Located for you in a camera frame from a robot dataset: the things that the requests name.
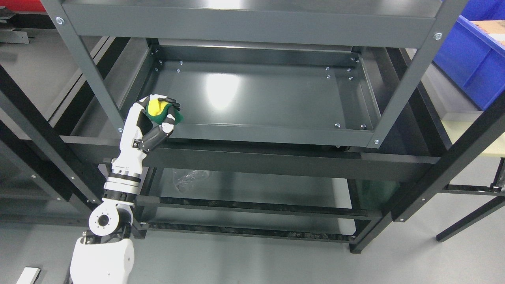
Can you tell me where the dark metal shelf rack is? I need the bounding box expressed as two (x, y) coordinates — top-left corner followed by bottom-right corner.
(1, 37), (504, 253)

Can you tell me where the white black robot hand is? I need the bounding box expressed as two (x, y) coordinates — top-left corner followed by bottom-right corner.
(112, 94), (175, 178)

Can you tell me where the grey metal shelving unit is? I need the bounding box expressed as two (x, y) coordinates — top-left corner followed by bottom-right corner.
(43, 0), (467, 149)

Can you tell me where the green yellow sponge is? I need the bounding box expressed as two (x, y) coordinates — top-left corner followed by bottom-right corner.
(145, 98), (183, 125)

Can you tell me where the blue plastic bin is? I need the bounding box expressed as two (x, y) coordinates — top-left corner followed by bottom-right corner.
(434, 0), (505, 111)

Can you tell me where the clear plastic bag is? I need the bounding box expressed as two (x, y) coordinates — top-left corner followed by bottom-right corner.
(172, 169), (211, 192)

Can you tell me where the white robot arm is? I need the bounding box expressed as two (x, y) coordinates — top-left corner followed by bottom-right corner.
(69, 170), (141, 284)

